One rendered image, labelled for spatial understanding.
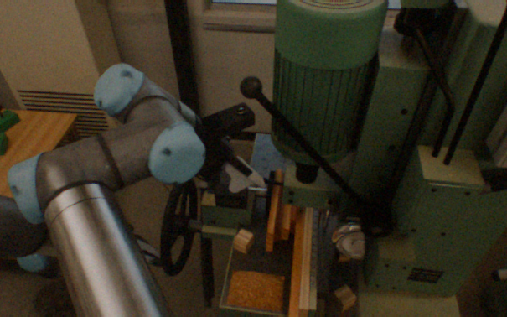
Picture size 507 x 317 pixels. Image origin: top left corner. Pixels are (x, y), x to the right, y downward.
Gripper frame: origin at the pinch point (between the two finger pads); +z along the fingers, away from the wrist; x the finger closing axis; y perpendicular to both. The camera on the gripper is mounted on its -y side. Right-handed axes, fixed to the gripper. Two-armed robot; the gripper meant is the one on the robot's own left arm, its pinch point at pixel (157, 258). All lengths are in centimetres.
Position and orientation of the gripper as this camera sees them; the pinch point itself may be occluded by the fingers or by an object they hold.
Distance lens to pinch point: 123.0
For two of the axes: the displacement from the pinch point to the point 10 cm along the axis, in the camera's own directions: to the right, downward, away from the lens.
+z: 8.6, 4.4, 2.7
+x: -1.4, 7.1, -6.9
